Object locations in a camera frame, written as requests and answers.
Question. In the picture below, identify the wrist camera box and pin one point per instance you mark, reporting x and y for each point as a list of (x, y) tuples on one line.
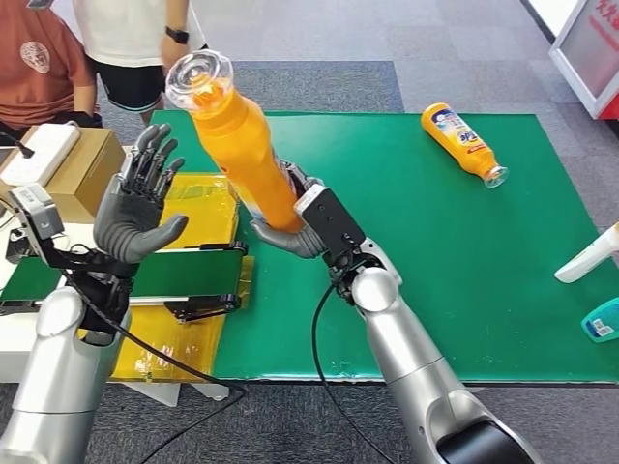
[(331, 221), (38, 214)]

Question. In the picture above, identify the teal plastic bottle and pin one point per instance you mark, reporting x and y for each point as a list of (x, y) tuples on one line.
[(605, 323)]

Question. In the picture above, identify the white power bank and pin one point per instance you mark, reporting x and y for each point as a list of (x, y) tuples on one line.
[(44, 153)]

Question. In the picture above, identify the white table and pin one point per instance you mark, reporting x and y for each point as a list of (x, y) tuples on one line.
[(12, 349)]

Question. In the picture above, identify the person in white shirt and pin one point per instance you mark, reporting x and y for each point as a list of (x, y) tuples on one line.
[(121, 38)]

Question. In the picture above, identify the orange bottle with barcode label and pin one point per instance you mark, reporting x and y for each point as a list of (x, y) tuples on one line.
[(241, 147)]

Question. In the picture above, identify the black power adapter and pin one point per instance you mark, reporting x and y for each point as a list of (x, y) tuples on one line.
[(16, 246)]

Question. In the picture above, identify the person in red shirt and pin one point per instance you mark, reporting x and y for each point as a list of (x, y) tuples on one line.
[(38, 64)]

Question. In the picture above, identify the black wristwatch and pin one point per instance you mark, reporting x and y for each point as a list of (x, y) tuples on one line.
[(177, 35)]

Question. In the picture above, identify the green table mat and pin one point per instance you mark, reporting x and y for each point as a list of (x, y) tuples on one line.
[(435, 256)]

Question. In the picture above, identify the brown cardboard box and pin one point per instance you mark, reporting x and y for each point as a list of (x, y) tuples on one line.
[(92, 170)]

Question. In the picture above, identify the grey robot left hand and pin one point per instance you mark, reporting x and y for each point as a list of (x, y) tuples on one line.
[(128, 221)]

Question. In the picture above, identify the white framed display stand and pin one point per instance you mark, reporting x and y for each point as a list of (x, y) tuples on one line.
[(587, 51)]

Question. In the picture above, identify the white plastic bottle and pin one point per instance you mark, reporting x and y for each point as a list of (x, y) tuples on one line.
[(587, 257)]

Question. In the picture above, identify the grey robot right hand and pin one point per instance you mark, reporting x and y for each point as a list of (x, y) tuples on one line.
[(290, 244)]

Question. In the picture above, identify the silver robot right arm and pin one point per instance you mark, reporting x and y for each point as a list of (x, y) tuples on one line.
[(416, 358)]

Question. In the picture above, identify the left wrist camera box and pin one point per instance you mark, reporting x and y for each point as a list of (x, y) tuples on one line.
[(38, 214)]

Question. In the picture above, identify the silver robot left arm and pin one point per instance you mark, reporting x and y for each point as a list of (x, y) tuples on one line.
[(58, 384)]

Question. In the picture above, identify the green conveyor belt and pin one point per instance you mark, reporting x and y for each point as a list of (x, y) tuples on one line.
[(193, 274)]

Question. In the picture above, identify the orange bottle with blue label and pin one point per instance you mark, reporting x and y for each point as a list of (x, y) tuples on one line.
[(459, 139)]

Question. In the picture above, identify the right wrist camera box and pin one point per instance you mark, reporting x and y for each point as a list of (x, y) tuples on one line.
[(331, 221)]

